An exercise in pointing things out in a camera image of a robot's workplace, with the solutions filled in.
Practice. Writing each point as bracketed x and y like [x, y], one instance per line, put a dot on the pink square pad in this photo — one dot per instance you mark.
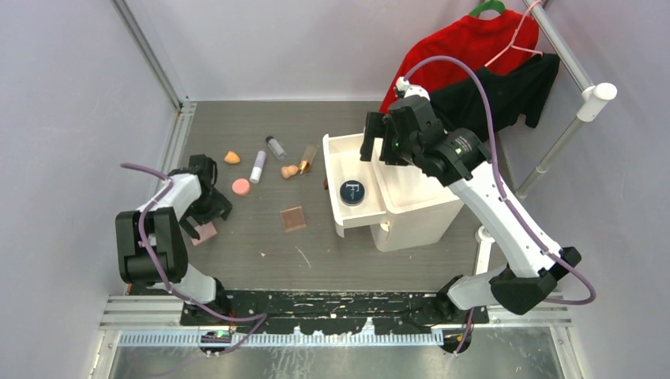
[205, 232]

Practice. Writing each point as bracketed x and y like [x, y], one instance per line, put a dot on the clear vial black cap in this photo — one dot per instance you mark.
[276, 147]

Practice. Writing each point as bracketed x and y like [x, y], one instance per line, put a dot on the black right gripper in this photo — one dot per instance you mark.
[378, 125]

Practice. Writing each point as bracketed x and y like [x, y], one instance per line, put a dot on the white drawer cabinet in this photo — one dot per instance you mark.
[419, 210]

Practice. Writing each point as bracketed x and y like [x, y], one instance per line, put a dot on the orange makeup sponge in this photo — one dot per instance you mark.
[231, 158]

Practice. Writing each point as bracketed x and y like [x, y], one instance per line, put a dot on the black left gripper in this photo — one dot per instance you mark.
[220, 207]

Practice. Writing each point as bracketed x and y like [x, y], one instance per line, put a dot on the white top drawer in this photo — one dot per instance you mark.
[342, 163]

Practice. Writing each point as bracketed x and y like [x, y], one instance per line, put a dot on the brown square compact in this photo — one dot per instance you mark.
[293, 219]

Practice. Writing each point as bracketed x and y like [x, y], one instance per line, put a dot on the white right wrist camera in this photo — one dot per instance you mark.
[403, 89]

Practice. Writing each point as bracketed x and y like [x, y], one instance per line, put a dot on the metal clothes rack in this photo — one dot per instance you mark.
[578, 32]

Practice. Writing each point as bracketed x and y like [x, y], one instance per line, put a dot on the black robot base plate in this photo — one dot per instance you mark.
[336, 313]

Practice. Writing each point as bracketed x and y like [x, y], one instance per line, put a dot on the black shirt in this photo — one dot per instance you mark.
[523, 91]

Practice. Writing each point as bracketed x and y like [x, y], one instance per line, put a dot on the aluminium frame rail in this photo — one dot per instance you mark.
[140, 105]

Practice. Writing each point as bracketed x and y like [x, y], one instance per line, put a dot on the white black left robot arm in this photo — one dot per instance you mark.
[150, 239]

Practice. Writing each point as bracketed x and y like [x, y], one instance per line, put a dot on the pink hanger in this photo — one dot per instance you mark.
[511, 45]

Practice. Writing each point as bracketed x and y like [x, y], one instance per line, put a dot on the white purple tube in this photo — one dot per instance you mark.
[258, 166]

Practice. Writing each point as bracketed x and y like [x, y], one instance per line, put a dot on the green hanger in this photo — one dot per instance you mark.
[489, 5]

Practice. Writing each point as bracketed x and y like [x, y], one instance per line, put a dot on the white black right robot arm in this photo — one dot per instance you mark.
[534, 262]

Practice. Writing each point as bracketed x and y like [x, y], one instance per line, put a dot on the dark blue round jar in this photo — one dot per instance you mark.
[352, 192]

